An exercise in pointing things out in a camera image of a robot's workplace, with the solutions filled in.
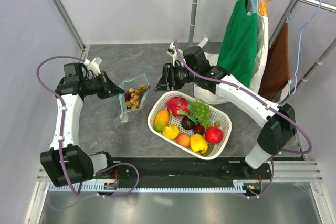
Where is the white cable duct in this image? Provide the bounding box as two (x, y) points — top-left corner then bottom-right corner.
(48, 179), (260, 193)

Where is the clear zip top bag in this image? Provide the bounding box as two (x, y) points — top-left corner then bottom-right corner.
(113, 73), (150, 128)

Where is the pink dragon fruit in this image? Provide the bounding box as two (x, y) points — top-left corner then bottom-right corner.
(166, 97), (195, 117)

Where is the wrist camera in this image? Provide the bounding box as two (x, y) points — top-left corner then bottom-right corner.
(83, 57), (102, 77)
(166, 42), (179, 59)

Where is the yellow bell pepper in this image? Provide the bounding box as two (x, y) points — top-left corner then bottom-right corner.
(190, 133), (208, 155)

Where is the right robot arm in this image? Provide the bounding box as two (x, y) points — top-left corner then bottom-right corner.
(155, 43), (297, 179)

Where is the light blue hanger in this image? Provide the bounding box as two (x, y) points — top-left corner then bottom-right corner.
(246, 0), (257, 14)

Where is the red pomegranate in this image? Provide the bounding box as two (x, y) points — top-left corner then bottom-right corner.
(205, 127), (223, 144)

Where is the white garment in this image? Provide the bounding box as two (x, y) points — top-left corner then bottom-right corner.
(205, 0), (269, 93)

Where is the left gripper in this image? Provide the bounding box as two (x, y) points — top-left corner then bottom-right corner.
(84, 71), (124, 100)

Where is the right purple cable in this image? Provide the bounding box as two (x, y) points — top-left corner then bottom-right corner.
(173, 39), (313, 199)

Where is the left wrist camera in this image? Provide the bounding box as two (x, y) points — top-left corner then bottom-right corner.
(83, 57), (102, 77)

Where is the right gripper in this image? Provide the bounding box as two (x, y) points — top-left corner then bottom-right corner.
(154, 62), (198, 92)

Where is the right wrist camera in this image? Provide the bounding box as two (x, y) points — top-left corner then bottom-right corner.
(166, 42), (179, 59)

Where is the orange green mango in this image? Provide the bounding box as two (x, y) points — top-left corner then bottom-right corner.
(153, 109), (170, 132)

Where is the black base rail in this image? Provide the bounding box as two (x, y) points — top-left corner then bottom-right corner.
(95, 157), (271, 189)

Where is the dark red plum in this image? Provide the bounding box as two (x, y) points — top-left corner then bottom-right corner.
(193, 124), (205, 135)

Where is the yellow lemon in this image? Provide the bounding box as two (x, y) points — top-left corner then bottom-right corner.
(162, 124), (180, 140)

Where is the blue wire hanger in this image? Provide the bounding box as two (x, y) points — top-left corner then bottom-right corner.
(286, 0), (322, 97)

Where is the brown longan bunch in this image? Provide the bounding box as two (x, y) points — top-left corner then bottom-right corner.
(126, 84), (150, 110)

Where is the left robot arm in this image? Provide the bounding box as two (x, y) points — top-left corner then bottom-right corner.
(40, 58), (124, 187)

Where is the brown towel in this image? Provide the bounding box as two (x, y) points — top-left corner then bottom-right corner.
(258, 23), (290, 101)

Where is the orange peach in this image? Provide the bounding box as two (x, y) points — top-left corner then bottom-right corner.
(175, 133), (190, 148)

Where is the dark mangosteen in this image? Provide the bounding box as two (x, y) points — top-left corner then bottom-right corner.
(181, 116), (196, 130)

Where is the white plastic basket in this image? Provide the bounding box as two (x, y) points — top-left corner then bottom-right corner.
(148, 91), (232, 160)

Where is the green grape bunch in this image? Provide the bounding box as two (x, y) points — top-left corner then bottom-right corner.
(192, 101), (211, 129)

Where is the metal clothes rack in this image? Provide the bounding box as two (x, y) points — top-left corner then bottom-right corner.
(188, 0), (335, 90)

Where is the dark purple grape bunch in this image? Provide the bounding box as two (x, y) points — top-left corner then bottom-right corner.
(124, 92), (132, 109)

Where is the green shirt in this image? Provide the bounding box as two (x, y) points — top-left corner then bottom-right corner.
(217, 0), (258, 87)

